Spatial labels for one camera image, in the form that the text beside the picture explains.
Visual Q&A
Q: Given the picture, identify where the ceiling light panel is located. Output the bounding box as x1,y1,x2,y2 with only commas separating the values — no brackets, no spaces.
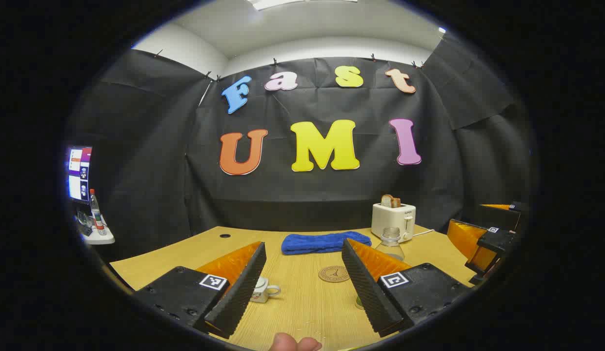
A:
248,0,359,11

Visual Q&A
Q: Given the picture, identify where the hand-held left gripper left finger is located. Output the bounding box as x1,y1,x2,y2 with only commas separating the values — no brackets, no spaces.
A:
133,241,267,339

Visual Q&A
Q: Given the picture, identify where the white floral teacup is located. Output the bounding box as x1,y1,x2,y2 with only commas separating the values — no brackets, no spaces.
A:
250,276,282,304

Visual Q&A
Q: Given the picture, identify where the round wooden coaster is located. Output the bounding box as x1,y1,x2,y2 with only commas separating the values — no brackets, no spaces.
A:
318,266,351,283

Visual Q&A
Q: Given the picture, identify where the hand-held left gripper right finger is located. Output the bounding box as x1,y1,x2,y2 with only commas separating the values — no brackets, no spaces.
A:
342,238,472,338

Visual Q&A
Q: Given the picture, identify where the red label plastic bottle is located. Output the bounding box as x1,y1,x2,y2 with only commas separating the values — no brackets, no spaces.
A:
89,189,108,236

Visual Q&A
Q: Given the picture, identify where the white toaster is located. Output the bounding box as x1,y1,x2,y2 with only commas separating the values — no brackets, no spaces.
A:
371,203,417,243

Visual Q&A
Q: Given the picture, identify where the green label water bottle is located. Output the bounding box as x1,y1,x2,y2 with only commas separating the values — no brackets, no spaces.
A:
355,227,406,311

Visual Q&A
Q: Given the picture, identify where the computer monitor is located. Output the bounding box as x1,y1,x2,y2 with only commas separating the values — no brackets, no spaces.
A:
66,146,93,204

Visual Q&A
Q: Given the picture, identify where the blue folded towel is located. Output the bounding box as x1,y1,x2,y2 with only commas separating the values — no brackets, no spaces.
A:
282,231,372,255

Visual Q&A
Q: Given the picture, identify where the black backdrop cloth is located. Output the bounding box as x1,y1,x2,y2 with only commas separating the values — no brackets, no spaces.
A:
68,29,532,261

